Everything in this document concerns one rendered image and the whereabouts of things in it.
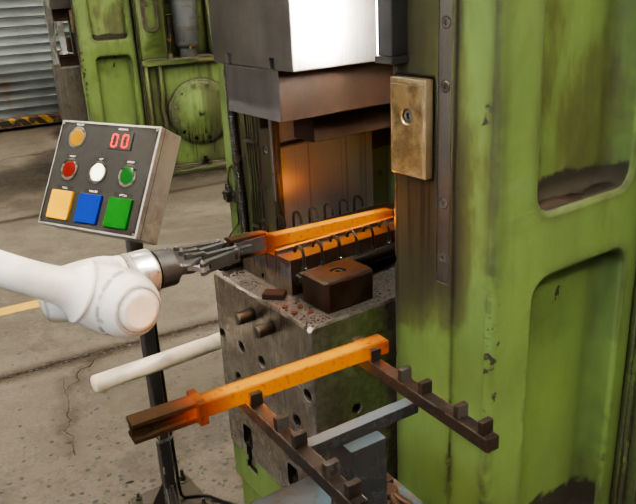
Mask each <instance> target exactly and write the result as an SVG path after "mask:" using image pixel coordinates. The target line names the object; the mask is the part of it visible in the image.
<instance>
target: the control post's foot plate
mask: <svg viewBox="0 0 636 504"><path fill-rule="evenodd" d="M179 478H180V484H181V490H182V493H183V494H184V495H185V496H186V495H194V494H204V493H203V492H202V491H201V490H200V489H199V488H198V487H197V486H196V484H195V483H194V482H193V481H192V480H191V479H190V478H189V476H188V475H185V474H184V472H183V469H182V468H181V469H180V474H179ZM176 485H177V480H176ZM177 492H178V498H177V495H176V492H175V489H174V486H173V485H170V486H169V494H170V501H171V504H214V503H213V502H212V501H210V500H209V498H208V497H196V498H186V499H185V498H183V497H181V496H180V494H179V491H178V485H177ZM136 495H137V496H135V497H133V498H131V499H130V500H129V501H128V503H129V504H167V498H166V492H165V486H164V484H161V485H160V486H158V487H156V488H153V489H151V490H149V491H147V492H144V493H142V494H140V492H137V493H136ZM178 499H179V501H178Z"/></svg>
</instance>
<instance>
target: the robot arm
mask: <svg viewBox="0 0 636 504"><path fill-rule="evenodd" d="M233 244H234V246H230V247H227V241H226V240H225V237H224V241H221V239H217V240H212V241H207V242H202V243H197V244H191V245H186V246H175V247H173V250H172V249H171V248H169V247H163V248H160V249H156V250H152V251H149V250H148V249H141V250H137V251H133V252H129V253H123V254H120V255H116V256H99V257H93V258H88V259H84V260H80V261H76V262H73V263H70V264H66V265H63V266H57V265H52V264H47V263H43V262H39V261H35V260H32V259H28V258H25V257H22V256H18V255H15V254H12V253H9V252H6V251H3V250H0V287H1V288H4V289H7V290H11V291H14V292H17V293H21V294H24V295H27V296H30V297H34V298H37V299H38V302H39V305H40V307H41V309H42V311H43V313H44V315H45V316H46V318H47V319H48V320H49V321H53V322H72V323H75V324H78V325H81V326H83V327H86V328H88V329H91V330H93V331H96V332H98V333H101V334H103V335H105V334H109V335H111V336H114V337H117V338H123V339H126V338H134V337H138V336H141V335H143V334H145V333H147V332H148V331H149V330H150V329H151V328H152V327H153V326H154V325H155V324H156V320H157V318H158V315H159V311H160V308H161V298H160V294H159V292H160V290H161V289H163V288H167V287H170V286H174V285H177V284H178V283H179V281H180V278H181V276H182V275H186V274H193V273H195V272H196V271H197V272H200V274H201V276H206V275H208V274H209V273H211V272H213V271H216V270H218V269H221V268H224V267H226V266H229V265H232V264H234V263H237V262H240V257H241V256H245V255H249V254H252V253H256V252H260V251H263V250H266V241H265V236H260V237H255V238H251V239H247V240H243V241H239V242H235V243H233Z"/></svg>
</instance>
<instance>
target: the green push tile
mask: <svg viewBox="0 0 636 504"><path fill-rule="evenodd" d="M133 203H134V200H131V199H124V198H116V197H109V200H108V204H107V209H106V213H105V217H104V221H103V226H104V227H107V228H113V229H119V230H126V231H127V228H128V224H129V220H130V215H131V211H132V207H133Z"/></svg>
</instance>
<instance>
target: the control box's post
mask: <svg viewBox="0 0 636 504"><path fill-rule="evenodd" d="M125 244H126V251H127V253H129V252H133V251H137V250H141V249H144V248H143V243H140V242H134V241H128V240H125ZM140 341H141V347H142V354H143V358H145V357H148V356H151V355H154V354H157V353H158V351H157V344H156V337H155V329H154V326H153V327H152V328H151V329H150V330H149V331H148V332H147V333H145V334H143V335H141V336H140ZM146 381H147V387H148V394H149V401H150V407H154V406H157V405H160V404H163V403H165V400H164V393H163V386H162V379H161V372H160V371H158V372H156V373H153V374H150V375H147V376H146ZM168 437H170V435H169V433H167V434H164V435H161V436H158V437H156V438H157V439H158V441H161V440H164V439H166V438H168ZM156 447H157V454H158V461H159V467H160V474H161V481H162V484H164V486H165V492H166V498H167V504H171V501H170V494H169V486H170V485H173V486H174V489H175V492H176V495H177V498H178V492H177V485H176V478H175V471H174V464H173V457H172V450H171V443H170V440H169V441H167V442H164V443H162V444H160V445H159V444H157V443H156Z"/></svg>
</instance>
